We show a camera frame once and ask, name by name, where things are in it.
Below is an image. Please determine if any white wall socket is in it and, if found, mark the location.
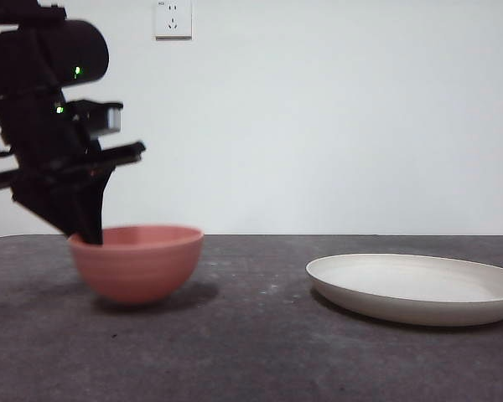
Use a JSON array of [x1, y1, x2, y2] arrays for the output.
[[153, 0, 194, 42]]

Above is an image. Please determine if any red ribbed bowl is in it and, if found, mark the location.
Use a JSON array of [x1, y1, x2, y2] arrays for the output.
[[68, 224, 205, 306]]

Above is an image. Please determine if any white shallow plate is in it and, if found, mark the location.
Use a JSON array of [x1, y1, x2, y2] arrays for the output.
[[304, 253, 503, 327]]

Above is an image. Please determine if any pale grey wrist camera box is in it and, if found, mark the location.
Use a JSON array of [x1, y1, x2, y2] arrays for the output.
[[82, 100, 124, 138]]

